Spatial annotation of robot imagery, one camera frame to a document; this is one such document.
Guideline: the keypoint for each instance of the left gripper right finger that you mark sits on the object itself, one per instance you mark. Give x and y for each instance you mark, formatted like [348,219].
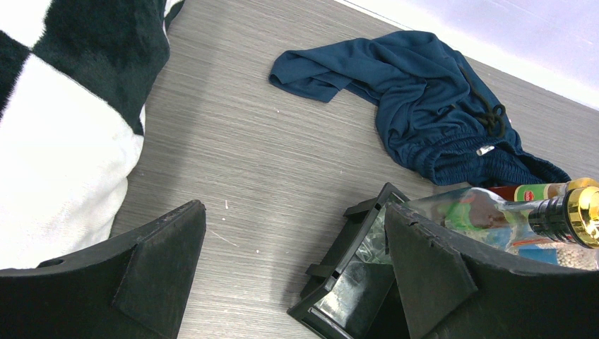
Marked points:
[452,286]

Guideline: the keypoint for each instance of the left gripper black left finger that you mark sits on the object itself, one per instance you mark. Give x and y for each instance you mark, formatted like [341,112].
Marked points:
[134,285]

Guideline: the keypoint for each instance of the clear glass cruet gold spout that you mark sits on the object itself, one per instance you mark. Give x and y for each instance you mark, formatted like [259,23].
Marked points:
[506,225]

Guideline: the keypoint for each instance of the sauce bottle yellow cap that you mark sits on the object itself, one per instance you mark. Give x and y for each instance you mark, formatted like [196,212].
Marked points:
[535,192]

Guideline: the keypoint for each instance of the black plastic bin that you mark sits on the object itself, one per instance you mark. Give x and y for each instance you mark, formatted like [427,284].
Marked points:
[352,292]

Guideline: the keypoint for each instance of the spice jar perforated lid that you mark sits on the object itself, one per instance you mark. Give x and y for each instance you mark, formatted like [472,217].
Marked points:
[565,255]

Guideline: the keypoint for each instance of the dark blue shorts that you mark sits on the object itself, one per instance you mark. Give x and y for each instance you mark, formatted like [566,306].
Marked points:
[435,116]

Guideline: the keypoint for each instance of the black white checkered blanket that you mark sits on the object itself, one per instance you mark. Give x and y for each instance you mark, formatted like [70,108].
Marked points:
[75,78]

